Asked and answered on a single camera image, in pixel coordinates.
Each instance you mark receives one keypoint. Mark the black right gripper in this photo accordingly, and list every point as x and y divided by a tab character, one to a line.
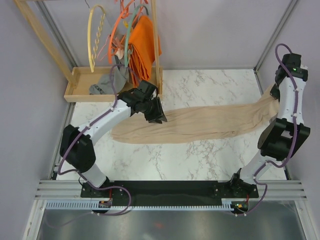
274	93

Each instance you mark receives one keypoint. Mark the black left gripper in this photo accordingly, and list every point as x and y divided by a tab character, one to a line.
158	115

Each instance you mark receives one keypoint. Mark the beige trousers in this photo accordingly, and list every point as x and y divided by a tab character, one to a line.
191	124

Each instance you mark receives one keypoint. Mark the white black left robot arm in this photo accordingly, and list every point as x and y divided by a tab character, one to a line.
77	144

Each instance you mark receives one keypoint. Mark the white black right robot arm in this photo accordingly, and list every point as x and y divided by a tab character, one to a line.
284	135

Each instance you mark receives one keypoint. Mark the pink thin hanger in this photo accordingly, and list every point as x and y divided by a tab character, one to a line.
103	52

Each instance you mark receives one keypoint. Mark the teal plastic hanger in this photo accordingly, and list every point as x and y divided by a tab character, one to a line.
128	33

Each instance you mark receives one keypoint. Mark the orange plastic hanger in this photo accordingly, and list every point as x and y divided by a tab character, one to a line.
124	13

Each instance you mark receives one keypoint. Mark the grey garment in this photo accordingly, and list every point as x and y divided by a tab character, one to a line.
108	83

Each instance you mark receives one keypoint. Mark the orange cloth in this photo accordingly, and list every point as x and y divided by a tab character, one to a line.
141	44

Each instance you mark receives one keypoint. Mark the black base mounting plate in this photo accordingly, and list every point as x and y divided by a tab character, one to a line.
174	193

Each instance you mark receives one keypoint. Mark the wooden clothes rack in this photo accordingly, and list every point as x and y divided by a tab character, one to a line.
119	58

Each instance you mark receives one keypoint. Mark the grey slotted cable duct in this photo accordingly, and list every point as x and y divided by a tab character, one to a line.
106	204

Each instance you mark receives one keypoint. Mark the aluminium frame rail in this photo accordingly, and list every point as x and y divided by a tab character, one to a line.
278	190

